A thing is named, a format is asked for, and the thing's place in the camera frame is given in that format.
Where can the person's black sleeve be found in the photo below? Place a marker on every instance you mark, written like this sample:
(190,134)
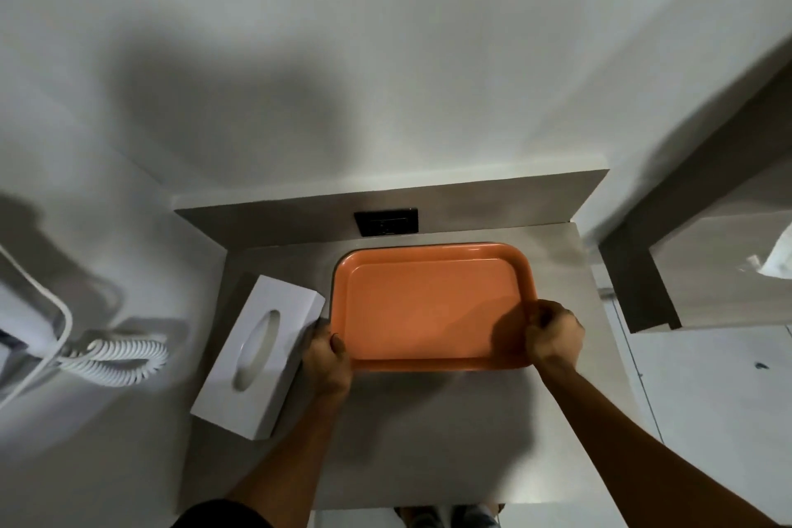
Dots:
(226,514)

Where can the person's left thumb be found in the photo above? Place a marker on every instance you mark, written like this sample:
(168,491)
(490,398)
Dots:
(338,346)

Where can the person's left hand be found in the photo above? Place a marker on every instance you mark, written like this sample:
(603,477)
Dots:
(325,363)

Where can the white tissue paper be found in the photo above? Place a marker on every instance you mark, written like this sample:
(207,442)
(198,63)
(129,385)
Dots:
(772,261)

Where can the orange plastic tray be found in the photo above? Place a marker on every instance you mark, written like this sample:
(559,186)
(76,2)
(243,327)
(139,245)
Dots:
(433,305)

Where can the white wall-mounted hair dryer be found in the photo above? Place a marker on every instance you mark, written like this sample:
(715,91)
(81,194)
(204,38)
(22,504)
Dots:
(31,323)

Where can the black wall socket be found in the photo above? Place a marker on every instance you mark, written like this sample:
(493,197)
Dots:
(387,222)

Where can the person's left forearm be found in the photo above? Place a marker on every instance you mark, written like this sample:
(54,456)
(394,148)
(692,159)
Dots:
(281,453)

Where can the person's right hand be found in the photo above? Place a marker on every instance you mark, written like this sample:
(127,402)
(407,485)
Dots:
(557,339)

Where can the person's right fingers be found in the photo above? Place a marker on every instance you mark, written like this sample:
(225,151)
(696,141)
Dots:
(537,318)

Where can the person's shoes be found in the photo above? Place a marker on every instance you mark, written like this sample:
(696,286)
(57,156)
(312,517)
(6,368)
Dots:
(448,516)

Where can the grey wooden shelf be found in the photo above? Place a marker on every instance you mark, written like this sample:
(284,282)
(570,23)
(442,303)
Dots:
(699,224)

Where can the person's right forearm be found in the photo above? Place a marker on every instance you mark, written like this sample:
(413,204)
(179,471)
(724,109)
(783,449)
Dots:
(643,453)

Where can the white tissue box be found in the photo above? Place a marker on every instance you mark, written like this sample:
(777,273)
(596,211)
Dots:
(257,357)

